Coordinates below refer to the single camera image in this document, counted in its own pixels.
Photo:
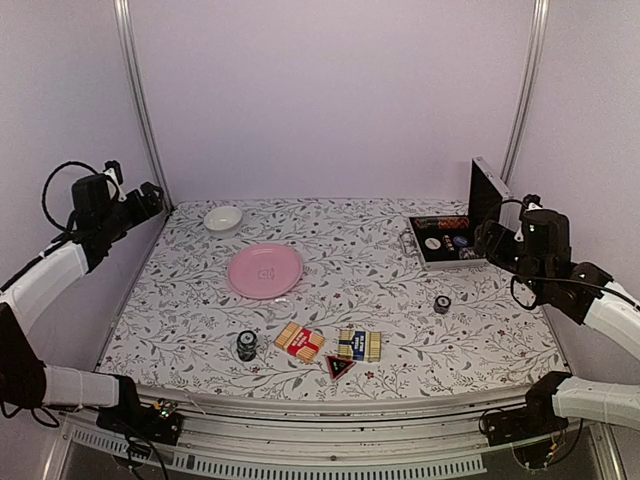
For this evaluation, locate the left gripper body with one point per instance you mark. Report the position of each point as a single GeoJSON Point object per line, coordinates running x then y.
{"type": "Point", "coordinates": [141, 211]}

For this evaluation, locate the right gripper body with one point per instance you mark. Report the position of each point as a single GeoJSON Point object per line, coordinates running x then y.
{"type": "Point", "coordinates": [500, 254]}

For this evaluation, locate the aluminium poker case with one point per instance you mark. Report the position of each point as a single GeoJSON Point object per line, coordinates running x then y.
{"type": "Point", "coordinates": [446, 241]}

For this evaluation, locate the clear plastic wrap piece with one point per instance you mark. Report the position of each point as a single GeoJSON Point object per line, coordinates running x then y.
{"type": "Point", "coordinates": [279, 309]}

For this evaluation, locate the black triangular dealer badge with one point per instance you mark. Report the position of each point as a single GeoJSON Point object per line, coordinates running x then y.
{"type": "Point", "coordinates": [338, 367]}

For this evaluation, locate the red card deck box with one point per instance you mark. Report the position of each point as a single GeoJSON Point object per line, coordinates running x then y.
{"type": "Point", "coordinates": [300, 342]}

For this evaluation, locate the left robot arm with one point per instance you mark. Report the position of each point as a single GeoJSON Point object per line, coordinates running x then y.
{"type": "Point", "coordinates": [102, 214]}

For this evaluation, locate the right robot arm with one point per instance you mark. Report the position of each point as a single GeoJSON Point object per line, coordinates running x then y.
{"type": "Point", "coordinates": [538, 256]}

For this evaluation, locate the white bowl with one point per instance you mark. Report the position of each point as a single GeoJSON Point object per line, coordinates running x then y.
{"type": "Point", "coordinates": [223, 218]}

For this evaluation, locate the pink plate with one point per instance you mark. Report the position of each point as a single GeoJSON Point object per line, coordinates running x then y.
{"type": "Point", "coordinates": [264, 271]}

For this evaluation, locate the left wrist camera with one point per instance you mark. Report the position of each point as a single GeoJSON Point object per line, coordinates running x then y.
{"type": "Point", "coordinates": [112, 170]}

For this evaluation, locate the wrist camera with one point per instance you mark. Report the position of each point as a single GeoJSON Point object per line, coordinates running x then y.
{"type": "Point", "coordinates": [531, 202]}
{"type": "Point", "coordinates": [112, 170]}

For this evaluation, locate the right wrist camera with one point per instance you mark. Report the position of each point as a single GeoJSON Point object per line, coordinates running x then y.
{"type": "Point", "coordinates": [531, 202]}

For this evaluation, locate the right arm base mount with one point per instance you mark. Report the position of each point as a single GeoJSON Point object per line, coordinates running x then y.
{"type": "Point", "coordinates": [520, 425]}

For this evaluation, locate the left aluminium frame post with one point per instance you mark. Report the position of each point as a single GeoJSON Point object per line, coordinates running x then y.
{"type": "Point", "coordinates": [124, 25]}

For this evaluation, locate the aluminium frame post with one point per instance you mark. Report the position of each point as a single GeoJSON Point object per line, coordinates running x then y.
{"type": "Point", "coordinates": [532, 63]}
{"type": "Point", "coordinates": [124, 25]}

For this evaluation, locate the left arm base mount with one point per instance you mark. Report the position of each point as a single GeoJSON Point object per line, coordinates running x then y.
{"type": "Point", "coordinates": [161, 424]}

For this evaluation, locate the right aluminium frame post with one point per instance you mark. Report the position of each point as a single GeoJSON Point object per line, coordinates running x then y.
{"type": "Point", "coordinates": [532, 63]}

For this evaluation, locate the front aluminium rail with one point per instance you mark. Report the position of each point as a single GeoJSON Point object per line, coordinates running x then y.
{"type": "Point", "coordinates": [243, 438]}

